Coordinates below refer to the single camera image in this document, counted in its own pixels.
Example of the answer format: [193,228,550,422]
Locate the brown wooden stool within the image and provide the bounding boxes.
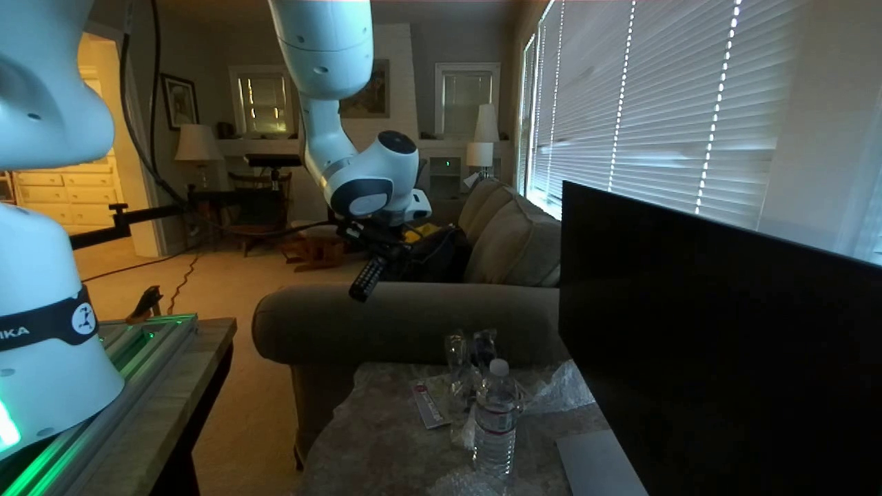
[283,224,346,274]

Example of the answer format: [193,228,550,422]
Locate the wide background window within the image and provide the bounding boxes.
[226,63,299,143]

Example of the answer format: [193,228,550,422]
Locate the small clear plastic wrapper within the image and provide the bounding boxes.
[411,380,455,434]

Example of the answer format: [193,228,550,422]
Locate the wide white window blinds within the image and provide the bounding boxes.
[517,0,882,264]

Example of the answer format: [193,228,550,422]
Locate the Husky robot workbench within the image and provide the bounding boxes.
[0,312,240,496]

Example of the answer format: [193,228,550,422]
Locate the tall background window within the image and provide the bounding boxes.
[433,62,503,140]

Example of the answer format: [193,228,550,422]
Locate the orange floor cable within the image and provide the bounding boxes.
[163,250,204,315]

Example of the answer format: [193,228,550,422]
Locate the table lamp with beige shade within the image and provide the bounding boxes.
[173,122,222,170]

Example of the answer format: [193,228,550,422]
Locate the table lamp with white shade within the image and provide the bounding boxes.
[459,137,499,176]

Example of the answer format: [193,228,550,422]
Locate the dark throw pillow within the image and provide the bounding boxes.
[379,224,477,283]

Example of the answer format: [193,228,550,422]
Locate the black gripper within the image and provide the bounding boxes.
[331,212,434,275]

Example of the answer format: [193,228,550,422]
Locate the light wooden dresser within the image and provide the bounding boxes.
[9,150,126,238]

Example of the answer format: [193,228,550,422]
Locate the small dark framed picture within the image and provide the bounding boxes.
[159,71,200,133]

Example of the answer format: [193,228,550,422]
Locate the large framed painting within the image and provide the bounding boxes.
[339,56,395,122]

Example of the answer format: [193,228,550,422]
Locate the black flat screen monitor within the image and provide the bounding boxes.
[557,179,882,496]

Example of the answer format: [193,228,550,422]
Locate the clear plastic bag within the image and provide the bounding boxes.
[521,358,601,422]

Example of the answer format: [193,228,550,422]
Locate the clear plastic water bottle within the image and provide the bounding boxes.
[472,355,524,480]

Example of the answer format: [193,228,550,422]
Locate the silver monitor stand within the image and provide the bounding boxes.
[554,425,649,496]

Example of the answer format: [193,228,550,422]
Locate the yellow throw pillow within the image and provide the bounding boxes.
[396,221,444,249]

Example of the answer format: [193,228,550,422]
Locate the beige fabric couch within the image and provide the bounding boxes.
[251,173,567,464]

